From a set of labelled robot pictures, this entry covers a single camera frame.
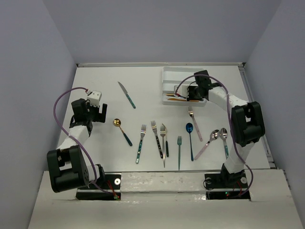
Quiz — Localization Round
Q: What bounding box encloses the gold orange knife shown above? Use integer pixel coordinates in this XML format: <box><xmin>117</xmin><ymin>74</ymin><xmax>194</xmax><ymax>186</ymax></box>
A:
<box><xmin>167</xmin><ymin>98</ymin><xmax>200</xmax><ymax>103</ymax></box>

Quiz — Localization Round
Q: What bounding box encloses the teal handled knife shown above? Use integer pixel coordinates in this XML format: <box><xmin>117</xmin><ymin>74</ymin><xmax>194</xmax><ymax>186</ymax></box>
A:
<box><xmin>118</xmin><ymin>82</ymin><xmax>136</xmax><ymax>109</ymax></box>

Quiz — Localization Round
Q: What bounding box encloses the spoon pink handle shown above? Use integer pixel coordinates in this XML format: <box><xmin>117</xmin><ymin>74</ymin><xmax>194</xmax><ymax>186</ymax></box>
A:
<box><xmin>194</xmin><ymin>129</ymin><xmax>219</xmax><ymax>160</ymax></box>

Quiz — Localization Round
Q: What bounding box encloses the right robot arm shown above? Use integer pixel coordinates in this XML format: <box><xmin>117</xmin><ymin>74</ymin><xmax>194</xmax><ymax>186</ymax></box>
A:
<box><xmin>189</xmin><ymin>70</ymin><xmax>265</xmax><ymax>190</ymax></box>

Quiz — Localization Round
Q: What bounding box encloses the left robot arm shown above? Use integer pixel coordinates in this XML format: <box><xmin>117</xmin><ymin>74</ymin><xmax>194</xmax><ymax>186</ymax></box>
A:
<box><xmin>47</xmin><ymin>99</ymin><xmax>108</xmax><ymax>193</ymax></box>

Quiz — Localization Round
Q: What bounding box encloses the white cutlery tray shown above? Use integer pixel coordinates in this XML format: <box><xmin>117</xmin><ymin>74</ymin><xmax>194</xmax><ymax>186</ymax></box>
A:
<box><xmin>162</xmin><ymin>67</ymin><xmax>207</xmax><ymax>107</ymax></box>

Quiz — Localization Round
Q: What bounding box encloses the blue spoon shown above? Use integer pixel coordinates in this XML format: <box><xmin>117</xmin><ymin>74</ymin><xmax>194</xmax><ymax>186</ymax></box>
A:
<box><xmin>185</xmin><ymin>123</ymin><xmax>194</xmax><ymax>161</ymax></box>

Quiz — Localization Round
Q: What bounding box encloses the teal metal fork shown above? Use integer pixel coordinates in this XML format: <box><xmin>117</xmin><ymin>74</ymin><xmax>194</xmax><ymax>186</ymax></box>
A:
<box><xmin>177</xmin><ymin>136</ymin><xmax>182</xmax><ymax>170</ymax></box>

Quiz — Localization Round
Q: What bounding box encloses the silver fork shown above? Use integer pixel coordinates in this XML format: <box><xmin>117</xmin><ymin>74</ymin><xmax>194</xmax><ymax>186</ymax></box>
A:
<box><xmin>160</xmin><ymin>125</ymin><xmax>166</xmax><ymax>167</ymax></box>

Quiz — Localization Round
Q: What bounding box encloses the white front board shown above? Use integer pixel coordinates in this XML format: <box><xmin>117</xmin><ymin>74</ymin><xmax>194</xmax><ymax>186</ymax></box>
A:
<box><xmin>27</xmin><ymin>169</ymin><xmax>305</xmax><ymax>229</ymax></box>

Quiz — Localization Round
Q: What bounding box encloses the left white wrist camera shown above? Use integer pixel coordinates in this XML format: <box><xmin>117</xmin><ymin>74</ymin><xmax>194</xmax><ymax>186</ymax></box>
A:
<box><xmin>87</xmin><ymin>90</ymin><xmax>102</xmax><ymax>107</ymax></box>

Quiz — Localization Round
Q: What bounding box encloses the fork pink handle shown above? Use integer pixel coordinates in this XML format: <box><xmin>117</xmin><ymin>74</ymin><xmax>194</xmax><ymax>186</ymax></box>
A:
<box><xmin>188</xmin><ymin>106</ymin><xmax>203</xmax><ymax>142</ymax></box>

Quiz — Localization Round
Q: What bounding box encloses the gold spoon teal handle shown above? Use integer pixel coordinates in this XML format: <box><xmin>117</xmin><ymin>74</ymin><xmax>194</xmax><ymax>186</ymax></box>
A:
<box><xmin>113</xmin><ymin>118</ymin><xmax>132</xmax><ymax>146</ymax></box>

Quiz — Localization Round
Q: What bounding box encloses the fork black patterned handle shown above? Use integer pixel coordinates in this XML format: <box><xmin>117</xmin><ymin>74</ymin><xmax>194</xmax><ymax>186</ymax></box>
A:
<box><xmin>151</xmin><ymin>121</ymin><xmax>163</xmax><ymax>159</ymax></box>

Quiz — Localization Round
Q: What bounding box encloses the fork teal patterned handle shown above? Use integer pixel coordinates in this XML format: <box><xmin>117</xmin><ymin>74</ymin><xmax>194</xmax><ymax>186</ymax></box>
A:
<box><xmin>135</xmin><ymin>125</ymin><xmax>146</xmax><ymax>164</ymax></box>

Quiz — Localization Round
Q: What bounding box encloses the metal right rail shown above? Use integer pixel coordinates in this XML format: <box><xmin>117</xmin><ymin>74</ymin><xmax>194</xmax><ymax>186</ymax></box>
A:
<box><xmin>238</xmin><ymin>66</ymin><xmax>277</xmax><ymax>169</ymax></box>

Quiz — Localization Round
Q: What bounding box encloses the metal rail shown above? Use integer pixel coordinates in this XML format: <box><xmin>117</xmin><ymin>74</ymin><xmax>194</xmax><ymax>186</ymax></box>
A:
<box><xmin>76</xmin><ymin>62</ymin><xmax>244</xmax><ymax>68</ymax></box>
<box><xmin>238</xmin><ymin>66</ymin><xmax>277</xmax><ymax>169</ymax></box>

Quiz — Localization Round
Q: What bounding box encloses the gold knife dark green handle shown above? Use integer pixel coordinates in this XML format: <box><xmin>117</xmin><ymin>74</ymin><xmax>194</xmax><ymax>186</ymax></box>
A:
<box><xmin>162</xmin><ymin>123</ymin><xmax>169</xmax><ymax>157</ymax></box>

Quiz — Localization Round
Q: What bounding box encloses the metal rear rail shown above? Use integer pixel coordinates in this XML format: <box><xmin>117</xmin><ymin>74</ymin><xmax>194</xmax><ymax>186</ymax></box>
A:
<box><xmin>76</xmin><ymin>62</ymin><xmax>244</xmax><ymax>68</ymax></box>

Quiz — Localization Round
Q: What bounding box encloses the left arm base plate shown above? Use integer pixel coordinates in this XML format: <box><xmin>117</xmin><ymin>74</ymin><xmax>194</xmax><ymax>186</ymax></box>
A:
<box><xmin>75</xmin><ymin>173</ymin><xmax>122</xmax><ymax>201</ymax></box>

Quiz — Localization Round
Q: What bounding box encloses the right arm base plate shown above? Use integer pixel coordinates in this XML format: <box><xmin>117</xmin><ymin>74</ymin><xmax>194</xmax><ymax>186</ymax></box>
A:
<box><xmin>203</xmin><ymin>172</ymin><xmax>251</xmax><ymax>200</ymax></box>

